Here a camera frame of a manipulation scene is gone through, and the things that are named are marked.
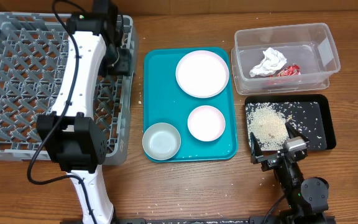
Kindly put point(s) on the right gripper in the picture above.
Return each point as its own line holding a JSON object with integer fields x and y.
{"x": 272, "y": 159}

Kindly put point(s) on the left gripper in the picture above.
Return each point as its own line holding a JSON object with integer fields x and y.
{"x": 125, "y": 68}

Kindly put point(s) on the white rice bowl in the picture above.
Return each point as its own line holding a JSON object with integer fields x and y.
{"x": 206, "y": 123}

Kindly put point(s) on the red snack wrapper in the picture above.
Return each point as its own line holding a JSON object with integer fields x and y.
{"x": 277, "y": 78}

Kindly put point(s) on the white napkin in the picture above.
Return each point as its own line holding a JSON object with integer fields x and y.
{"x": 273, "y": 61}

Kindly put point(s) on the large white plate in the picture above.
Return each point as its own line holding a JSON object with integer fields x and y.
{"x": 202, "y": 74}

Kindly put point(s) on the grey metal bowl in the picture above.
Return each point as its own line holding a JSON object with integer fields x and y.
{"x": 161, "y": 141}

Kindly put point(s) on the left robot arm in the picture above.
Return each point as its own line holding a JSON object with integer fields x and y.
{"x": 69, "y": 133}

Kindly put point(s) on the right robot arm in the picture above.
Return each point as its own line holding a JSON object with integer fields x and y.
{"x": 303, "y": 200}

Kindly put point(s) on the pile of rice grains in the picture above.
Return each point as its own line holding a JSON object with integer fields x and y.
{"x": 267, "y": 122}

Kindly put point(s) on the black plastic tray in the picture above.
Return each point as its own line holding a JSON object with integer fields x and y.
{"x": 324, "y": 109}

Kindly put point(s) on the teal plastic tray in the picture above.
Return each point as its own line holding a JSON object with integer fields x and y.
{"x": 165, "y": 102}

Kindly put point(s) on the clear plastic bin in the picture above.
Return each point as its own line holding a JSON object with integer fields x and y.
{"x": 310, "y": 46}

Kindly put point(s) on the grey plastic dish rack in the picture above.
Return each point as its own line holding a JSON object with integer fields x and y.
{"x": 33, "y": 55}

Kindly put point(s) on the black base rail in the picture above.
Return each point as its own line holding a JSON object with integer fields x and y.
{"x": 250, "y": 220}

